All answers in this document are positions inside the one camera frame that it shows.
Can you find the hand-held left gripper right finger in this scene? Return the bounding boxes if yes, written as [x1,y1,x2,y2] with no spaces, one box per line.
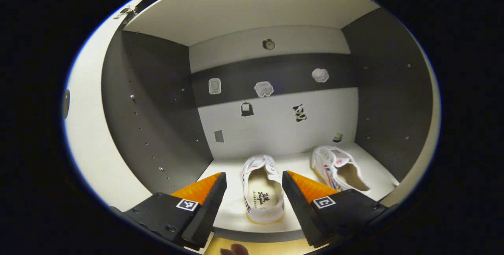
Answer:
[282,170,398,248]

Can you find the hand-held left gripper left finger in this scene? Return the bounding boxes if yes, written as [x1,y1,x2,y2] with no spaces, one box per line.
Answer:
[122,171,228,251]

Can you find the white canvas shoe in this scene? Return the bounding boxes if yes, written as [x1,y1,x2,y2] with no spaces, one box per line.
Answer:
[241,154,286,225]
[310,145,371,192]

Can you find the white shoe cabinet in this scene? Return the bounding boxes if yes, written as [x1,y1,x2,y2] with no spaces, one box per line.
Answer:
[63,0,441,244]

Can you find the white shoe cabinet door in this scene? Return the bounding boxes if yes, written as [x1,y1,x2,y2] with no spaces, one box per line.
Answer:
[63,0,154,212]
[380,50,441,208]

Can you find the white cabinet shelf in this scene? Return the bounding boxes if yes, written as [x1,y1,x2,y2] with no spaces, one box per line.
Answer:
[124,0,380,47]
[197,143,400,244]

